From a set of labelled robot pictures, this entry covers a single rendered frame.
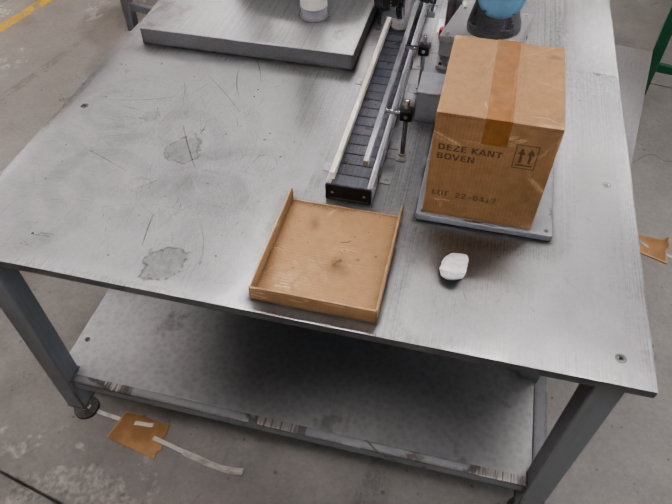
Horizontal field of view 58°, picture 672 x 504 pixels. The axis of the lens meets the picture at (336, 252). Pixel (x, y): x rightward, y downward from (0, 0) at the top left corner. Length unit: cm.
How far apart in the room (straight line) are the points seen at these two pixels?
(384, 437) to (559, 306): 68
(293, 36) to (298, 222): 74
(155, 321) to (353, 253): 90
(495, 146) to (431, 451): 88
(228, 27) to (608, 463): 177
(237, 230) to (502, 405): 93
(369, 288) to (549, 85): 55
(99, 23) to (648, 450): 357
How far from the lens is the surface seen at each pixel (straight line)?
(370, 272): 127
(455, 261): 127
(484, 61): 138
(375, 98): 166
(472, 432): 179
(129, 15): 386
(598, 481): 209
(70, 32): 410
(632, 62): 210
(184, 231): 139
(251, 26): 200
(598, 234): 146
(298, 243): 132
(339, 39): 191
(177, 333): 198
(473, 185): 131
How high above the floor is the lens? 181
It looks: 48 degrees down
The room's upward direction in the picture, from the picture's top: straight up
